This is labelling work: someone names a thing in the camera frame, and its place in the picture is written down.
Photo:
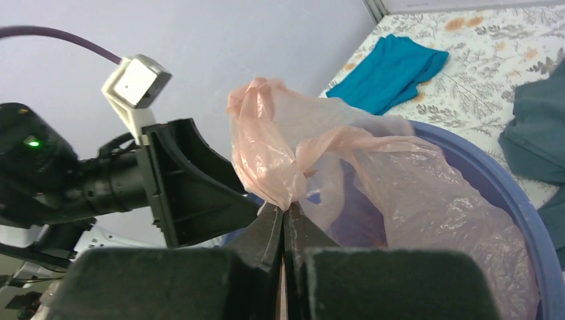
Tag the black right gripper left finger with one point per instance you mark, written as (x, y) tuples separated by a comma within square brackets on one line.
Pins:
[(237, 281)]

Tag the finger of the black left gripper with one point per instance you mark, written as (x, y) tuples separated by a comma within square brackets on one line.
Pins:
[(201, 208), (202, 156)]

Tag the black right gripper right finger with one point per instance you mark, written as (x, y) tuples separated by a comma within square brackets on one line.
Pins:
[(326, 281)]

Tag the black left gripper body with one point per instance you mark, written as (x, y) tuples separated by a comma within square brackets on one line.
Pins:
[(152, 161)]

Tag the pink plastic trash bag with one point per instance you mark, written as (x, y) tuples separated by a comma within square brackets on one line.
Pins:
[(368, 180)]

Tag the blue plastic trash bin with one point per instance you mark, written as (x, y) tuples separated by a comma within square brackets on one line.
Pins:
[(498, 187)]

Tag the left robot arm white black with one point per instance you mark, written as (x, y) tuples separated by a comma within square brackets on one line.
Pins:
[(44, 186)]

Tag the teal cloth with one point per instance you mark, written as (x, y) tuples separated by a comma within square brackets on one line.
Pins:
[(389, 75)]

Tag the grey-blue shirt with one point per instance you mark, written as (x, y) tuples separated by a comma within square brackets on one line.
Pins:
[(533, 145)]

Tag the floral tablecloth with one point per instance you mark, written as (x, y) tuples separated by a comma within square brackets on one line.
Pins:
[(491, 52)]

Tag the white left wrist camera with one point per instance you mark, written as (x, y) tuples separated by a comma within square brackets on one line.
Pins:
[(132, 88)]

